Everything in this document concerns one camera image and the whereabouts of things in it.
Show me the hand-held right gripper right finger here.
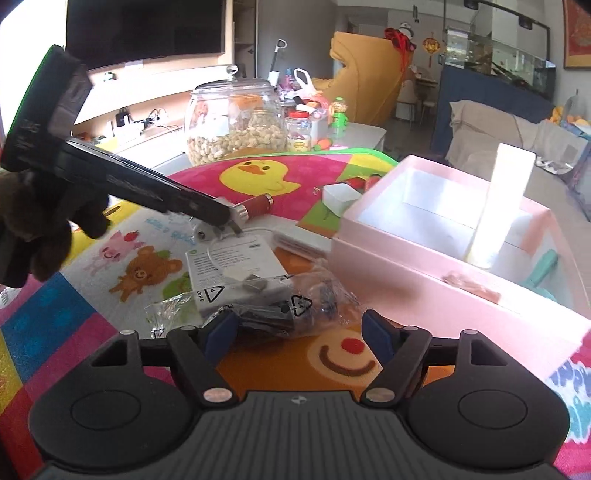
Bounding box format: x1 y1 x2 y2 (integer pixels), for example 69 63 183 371
360 309 502 409

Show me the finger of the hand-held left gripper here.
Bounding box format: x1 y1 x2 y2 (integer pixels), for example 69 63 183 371
55 138 243 236

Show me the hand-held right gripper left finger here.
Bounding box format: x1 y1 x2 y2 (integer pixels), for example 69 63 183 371
90 311 241 409

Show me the clear bag with black item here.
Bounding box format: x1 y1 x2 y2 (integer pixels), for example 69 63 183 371
145 272 361 342

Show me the white labelled box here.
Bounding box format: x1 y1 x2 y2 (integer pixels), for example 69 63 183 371
185 235 291 319

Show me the red metal cylinder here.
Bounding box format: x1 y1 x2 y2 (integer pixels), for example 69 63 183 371
235 194 274 220

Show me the pink cardboard box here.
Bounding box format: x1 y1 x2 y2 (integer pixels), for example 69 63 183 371
338 154 591 352

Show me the white tall packaging box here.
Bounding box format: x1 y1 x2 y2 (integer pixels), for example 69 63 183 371
463 143 537 270

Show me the person's left hand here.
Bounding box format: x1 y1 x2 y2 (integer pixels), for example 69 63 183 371
0 168 112 283

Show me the glass jar of peanuts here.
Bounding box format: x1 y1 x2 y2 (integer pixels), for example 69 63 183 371
184 65 289 167

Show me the brown tape strip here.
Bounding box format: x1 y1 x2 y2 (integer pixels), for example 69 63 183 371
441 271 502 304

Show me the colourful printed play mat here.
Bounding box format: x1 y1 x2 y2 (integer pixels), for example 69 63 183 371
0 148 591 480

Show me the white flat packet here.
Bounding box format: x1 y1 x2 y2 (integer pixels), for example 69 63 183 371
272 228 333 254

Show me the black television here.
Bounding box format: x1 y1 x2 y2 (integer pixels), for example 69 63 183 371
65 0 228 72

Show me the small white open tray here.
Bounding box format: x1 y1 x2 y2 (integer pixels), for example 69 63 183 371
322 183 363 216

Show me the small jar with yellow label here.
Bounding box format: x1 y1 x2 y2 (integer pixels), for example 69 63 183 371
284 111 315 154

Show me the teal plastic object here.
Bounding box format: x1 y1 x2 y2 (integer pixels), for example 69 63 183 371
525 249 560 298

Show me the white plastic bag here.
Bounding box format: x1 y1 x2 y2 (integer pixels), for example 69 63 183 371
294 68 317 93

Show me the white side table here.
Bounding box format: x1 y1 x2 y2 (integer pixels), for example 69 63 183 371
344 122 387 151

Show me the green gumball toy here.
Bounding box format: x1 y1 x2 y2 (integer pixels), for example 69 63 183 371
329 97 350 139

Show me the dark blue cabinet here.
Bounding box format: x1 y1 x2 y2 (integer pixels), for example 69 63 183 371
431 68 555 162

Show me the white dining chair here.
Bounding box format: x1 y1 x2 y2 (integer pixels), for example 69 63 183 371
396 83 416 123

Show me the beige covered sofa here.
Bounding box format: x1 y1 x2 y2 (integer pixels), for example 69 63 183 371
445 99 591 259

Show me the yellow plush chair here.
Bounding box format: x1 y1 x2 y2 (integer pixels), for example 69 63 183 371
311 31 416 125

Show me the red cloth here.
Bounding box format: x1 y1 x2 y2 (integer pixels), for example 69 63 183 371
384 28 416 51

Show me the glass fish tank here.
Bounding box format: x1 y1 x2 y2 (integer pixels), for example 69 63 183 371
438 25 557 100

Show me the grey plush toy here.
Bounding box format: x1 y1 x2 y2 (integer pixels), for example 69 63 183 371
566 90 587 121

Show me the red framed wall picture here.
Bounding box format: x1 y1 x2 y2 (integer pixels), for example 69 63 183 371
562 0 591 71

